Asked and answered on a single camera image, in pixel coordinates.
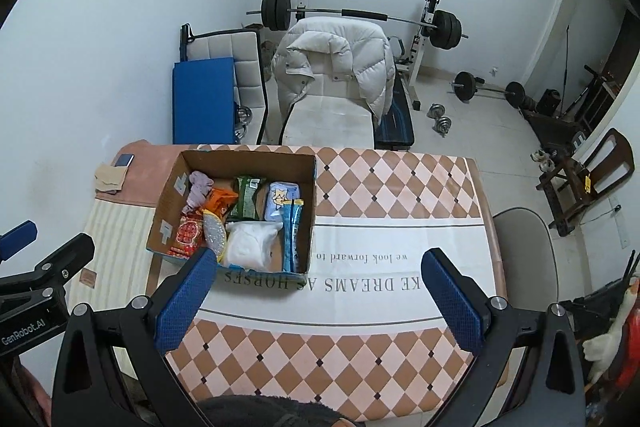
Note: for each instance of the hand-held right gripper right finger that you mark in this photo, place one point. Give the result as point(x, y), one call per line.
point(450, 299)

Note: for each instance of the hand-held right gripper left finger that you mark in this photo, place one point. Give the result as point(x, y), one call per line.
point(182, 297)

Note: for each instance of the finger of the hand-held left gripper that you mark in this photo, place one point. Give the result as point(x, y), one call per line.
point(67, 259)
point(17, 239)

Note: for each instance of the red snack packet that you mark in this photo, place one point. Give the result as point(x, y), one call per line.
point(187, 237)

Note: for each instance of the white soft plastic bag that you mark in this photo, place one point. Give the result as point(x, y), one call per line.
point(247, 244)

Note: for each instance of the orange snack packet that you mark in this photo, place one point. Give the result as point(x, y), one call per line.
point(220, 203)

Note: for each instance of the purple cloth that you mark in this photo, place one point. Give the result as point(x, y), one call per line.
point(198, 192)

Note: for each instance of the dark green packet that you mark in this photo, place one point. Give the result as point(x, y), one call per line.
point(248, 199)

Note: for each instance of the long blue packet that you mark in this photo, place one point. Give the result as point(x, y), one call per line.
point(291, 237)

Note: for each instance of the light blue tissue pack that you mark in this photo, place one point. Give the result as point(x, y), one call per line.
point(281, 202)

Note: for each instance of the cardboard box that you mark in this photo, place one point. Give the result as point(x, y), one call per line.
point(300, 187)

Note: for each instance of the person's left forearm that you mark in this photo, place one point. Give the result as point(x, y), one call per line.
point(35, 384)

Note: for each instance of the small brown card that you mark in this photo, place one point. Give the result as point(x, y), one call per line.
point(88, 279)

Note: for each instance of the cream striped mat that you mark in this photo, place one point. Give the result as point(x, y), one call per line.
point(115, 247)

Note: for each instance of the grey plastic chair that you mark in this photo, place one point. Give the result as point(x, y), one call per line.
point(525, 252)

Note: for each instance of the beige cloth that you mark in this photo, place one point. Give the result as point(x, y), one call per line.
point(111, 177)

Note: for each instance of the pink mat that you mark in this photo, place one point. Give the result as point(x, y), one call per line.
point(145, 177)

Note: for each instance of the smartphone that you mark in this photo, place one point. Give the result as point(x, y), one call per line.
point(123, 160)

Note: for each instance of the checkered printed tablecloth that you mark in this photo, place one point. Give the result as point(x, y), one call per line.
point(375, 207)

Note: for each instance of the person's dark fleece clothing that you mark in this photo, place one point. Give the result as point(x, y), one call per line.
point(270, 414)

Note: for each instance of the black folded stand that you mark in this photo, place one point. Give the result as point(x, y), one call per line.
point(600, 302)

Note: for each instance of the white goose toy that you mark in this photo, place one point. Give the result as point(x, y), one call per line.
point(607, 342)

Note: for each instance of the pair of white shoes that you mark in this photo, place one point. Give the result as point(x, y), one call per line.
point(544, 159)

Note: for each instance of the chrome dumbbell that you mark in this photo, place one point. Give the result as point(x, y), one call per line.
point(443, 126)
point(436, 111)

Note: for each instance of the black weight bench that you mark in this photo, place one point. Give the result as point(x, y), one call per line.
point(397, 127)

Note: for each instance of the chrome weight plates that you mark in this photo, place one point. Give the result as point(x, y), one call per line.
point(243, 122)

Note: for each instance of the red plastic bag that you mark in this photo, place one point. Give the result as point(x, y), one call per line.
point(629, 362)

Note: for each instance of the dark wooden chair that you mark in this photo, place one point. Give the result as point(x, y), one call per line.
point(600, 177)

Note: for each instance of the blue folded mat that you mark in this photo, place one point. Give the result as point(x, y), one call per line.
point(205, 102)

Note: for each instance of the small barbell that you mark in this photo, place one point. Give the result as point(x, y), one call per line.
point(492, 93)

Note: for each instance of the black speaker box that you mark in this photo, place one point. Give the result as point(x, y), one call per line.
point(550, 103)

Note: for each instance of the quilted white chair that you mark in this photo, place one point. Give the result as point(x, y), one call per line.
point(247, 57)

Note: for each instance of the white puffer jacket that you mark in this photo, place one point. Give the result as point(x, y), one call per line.
point(350, 52)

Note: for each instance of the barbell with black plates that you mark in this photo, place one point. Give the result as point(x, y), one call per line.
point(362, 13)

